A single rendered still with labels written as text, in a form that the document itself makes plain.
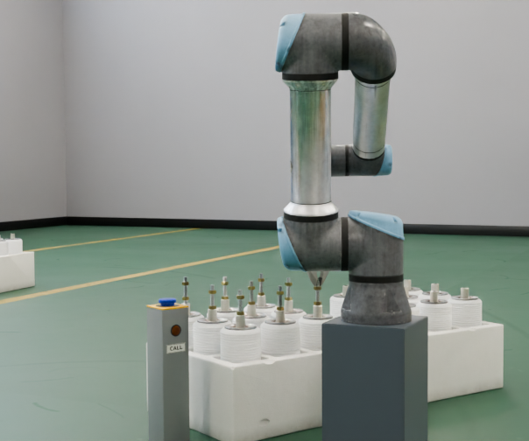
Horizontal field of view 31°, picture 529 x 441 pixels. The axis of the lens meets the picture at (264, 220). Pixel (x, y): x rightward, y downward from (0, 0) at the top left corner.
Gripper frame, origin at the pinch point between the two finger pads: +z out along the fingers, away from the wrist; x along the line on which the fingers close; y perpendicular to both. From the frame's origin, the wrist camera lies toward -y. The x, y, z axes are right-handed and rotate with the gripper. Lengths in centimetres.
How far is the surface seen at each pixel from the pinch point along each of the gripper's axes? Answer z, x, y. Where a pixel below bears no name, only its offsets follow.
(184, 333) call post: 9.2, 37.8, -6.6
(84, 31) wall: -169, -136, 779
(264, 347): 14.9, 16.1, -2.8
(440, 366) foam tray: 25.1, -36.9, 1.3
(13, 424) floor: 34, 70, 27
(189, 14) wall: -177, -217, 684
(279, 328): 10.0, 13.6, -5.9
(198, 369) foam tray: 19.3, 31.9, 0.5
